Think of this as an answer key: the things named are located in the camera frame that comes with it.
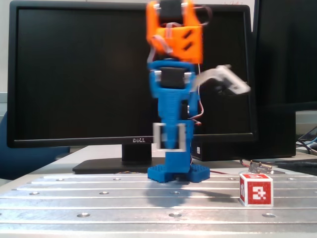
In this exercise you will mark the orange gripper with servo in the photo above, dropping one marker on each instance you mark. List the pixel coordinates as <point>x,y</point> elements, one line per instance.
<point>172,11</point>

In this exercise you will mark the black cube with white marker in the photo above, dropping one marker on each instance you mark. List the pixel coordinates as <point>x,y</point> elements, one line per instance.
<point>182,136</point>

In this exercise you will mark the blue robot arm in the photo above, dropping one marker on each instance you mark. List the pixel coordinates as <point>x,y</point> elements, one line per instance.
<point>178,161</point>

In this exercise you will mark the red cube with white marker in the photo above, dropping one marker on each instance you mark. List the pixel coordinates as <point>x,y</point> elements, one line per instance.
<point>252,188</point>

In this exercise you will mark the black Dell monitor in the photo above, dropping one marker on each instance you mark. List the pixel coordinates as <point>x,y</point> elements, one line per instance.
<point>74,74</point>

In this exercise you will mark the small controller circuit board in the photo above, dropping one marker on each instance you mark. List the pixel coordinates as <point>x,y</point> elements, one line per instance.
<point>260,168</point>

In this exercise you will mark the plain black monitor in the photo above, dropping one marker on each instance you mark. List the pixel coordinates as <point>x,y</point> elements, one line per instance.
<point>284,49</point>

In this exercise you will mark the white gripper camera module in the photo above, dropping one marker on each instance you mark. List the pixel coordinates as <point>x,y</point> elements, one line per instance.
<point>230,77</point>

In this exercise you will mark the aluminium slotted base plate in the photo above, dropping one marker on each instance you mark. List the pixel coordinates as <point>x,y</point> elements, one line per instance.
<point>148,223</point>

